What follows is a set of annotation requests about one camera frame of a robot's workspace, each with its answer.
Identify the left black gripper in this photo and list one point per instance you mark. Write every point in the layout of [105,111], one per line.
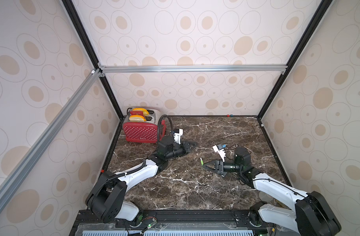
[185,148]

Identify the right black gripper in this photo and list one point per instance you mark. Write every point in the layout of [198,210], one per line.
[220,167]

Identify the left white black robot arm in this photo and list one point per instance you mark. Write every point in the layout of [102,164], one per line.
[107,198]

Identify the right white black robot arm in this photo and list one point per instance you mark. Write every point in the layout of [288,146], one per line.
[306,213]

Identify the red toaster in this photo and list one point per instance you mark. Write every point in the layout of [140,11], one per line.
[144,132]

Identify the back toast slice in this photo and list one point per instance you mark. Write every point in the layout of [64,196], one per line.
[140,112]

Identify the toast slice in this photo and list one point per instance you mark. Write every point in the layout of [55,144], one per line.
[137,118]
[140,112]

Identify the front toast slice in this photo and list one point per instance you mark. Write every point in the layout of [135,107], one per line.
[137,118]

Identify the horizontal aluminium bar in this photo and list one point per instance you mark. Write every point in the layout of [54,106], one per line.
[190,68]

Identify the left diagonal aluminium bar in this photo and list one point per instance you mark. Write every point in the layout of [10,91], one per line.
[29,160]

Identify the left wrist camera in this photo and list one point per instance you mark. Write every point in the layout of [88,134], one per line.
[178,132]

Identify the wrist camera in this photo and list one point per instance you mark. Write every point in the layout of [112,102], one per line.
[220,149]
[178,132]

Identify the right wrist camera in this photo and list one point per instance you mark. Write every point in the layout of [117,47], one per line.
[220,149]

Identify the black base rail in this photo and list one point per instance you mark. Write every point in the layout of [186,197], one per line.
[165,222]

